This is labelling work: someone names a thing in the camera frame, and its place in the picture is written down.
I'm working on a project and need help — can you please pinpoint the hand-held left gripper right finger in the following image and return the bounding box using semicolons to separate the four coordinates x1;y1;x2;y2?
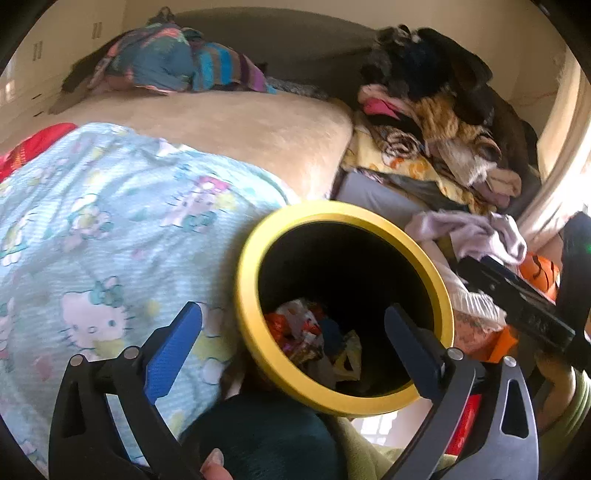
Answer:
383;304;541;480

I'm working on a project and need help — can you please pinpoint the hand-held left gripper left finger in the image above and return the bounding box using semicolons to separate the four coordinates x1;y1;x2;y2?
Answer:
48;301;206;480

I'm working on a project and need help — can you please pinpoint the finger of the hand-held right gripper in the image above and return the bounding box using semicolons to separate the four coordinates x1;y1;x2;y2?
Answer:
455;256;579;345

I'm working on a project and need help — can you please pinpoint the yellow wrapper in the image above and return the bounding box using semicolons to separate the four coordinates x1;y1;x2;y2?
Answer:
332;330;364;382

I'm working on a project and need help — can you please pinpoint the black bin with yellow rim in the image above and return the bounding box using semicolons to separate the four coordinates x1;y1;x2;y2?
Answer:
235;200;455;418

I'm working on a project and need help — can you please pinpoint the blue wrapper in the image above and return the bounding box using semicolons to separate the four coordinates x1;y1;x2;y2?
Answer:
318;318;343;357

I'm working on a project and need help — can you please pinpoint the brown snack wrapper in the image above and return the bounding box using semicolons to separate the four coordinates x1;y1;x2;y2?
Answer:
286;337;325;366

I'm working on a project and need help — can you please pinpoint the orange red wrapper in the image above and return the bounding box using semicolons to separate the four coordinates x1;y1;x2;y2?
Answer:
265;300;325;345

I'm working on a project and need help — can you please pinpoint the person's right forearm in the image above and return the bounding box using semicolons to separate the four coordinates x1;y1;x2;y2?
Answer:
536;354;591;435

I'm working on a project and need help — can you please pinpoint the person's left hand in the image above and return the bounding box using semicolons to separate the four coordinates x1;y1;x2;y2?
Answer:
200;448;235;480

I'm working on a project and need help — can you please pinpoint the red plastic item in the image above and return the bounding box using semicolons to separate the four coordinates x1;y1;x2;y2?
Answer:
447;392;482;459

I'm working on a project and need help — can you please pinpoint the light pink cloth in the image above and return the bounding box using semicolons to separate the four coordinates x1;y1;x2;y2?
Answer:
406;210;528;265

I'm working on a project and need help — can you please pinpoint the person's light green top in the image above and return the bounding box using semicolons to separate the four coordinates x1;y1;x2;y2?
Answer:
323;406;462;480

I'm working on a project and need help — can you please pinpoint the beige folded garment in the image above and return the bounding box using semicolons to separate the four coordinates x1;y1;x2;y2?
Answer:
471;166;523;209

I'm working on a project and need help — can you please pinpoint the blue cartoon cat blanket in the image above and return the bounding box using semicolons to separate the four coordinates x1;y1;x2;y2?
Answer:
0;122;297;467

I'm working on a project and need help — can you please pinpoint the person's teal trouser leg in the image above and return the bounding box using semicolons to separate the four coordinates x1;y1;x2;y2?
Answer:
182;396;348;480

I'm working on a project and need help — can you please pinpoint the beige window curtain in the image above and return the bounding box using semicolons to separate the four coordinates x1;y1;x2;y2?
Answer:
517;51;591;237

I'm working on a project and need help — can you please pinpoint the dark brown garment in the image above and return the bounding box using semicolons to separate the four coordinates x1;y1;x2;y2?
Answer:
485;88;539;186

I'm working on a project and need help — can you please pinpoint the yellow cartoon blanket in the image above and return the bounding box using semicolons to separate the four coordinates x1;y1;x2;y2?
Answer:
342;134;472;209

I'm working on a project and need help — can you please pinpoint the brown striped knit garment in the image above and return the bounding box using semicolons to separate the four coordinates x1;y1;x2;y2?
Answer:
381;131;424;158

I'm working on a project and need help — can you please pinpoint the yellow knit garment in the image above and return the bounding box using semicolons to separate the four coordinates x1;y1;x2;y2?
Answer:
413;99;495;149

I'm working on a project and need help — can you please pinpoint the beige bed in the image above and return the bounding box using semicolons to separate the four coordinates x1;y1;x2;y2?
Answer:
0;90;355;205

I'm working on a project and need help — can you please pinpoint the pink garment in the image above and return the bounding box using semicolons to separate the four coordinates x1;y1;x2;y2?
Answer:
360;84;413;119

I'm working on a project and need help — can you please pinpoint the red patterned blanket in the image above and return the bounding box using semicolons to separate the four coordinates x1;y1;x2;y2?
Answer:
0;122;79;183

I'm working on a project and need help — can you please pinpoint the black furry garment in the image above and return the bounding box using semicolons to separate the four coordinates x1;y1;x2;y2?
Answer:
360;27;496;126

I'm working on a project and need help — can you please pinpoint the striped colourful towel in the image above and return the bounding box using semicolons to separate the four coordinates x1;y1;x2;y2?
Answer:
191;41;278;95

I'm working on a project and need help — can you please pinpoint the grey patterned cloth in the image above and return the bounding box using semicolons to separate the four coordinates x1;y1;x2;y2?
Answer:
265;76;331;101

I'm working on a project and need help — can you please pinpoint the blue floral quilt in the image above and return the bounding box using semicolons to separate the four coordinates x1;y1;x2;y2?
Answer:
90;9;200;96

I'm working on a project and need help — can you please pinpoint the cream glossy wardrobe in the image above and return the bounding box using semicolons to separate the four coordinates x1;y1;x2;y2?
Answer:
0;14;105;131

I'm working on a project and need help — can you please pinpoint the grey headboard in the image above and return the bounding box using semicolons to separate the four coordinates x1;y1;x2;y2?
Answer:
175;7;384;100

